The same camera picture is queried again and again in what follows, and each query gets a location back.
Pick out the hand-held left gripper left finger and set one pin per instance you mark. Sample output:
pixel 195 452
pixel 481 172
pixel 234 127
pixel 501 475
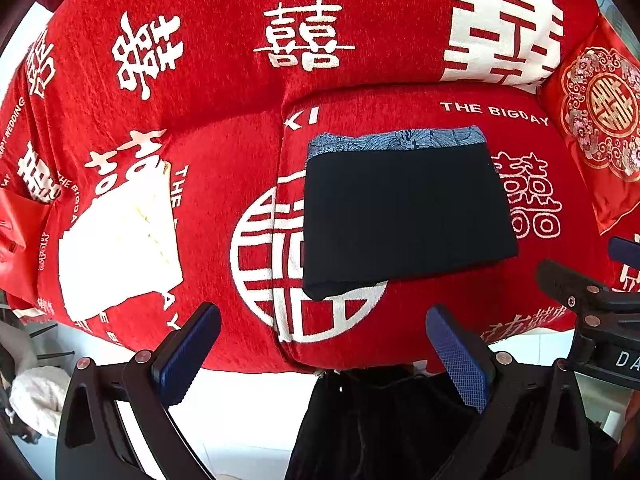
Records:
pixel 187 350

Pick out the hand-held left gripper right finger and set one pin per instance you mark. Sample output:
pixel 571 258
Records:
pixel 460 355

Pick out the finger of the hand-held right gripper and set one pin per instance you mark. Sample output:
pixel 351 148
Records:
pixel 565 280
pixel 625 249

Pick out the black pants with grey waistband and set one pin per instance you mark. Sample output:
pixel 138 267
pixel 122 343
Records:
pixel 400 215

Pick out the person's dark clothing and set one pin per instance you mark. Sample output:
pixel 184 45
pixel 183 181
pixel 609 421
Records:
pixel 380 425

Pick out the white folded cloth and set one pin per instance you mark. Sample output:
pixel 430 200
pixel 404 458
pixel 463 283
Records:
pixel 120 240

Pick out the red embroidered cushion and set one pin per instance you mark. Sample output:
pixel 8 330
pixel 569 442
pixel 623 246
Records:
pixel 600 110

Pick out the white fluffy cloth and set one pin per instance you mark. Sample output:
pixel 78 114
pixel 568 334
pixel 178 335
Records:
pixel 37 400

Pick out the red bag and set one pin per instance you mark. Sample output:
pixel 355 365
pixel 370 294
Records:
pixel 22 245

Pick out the red printed sofa cover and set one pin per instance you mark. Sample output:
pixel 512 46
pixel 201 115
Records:
pixel 350 35

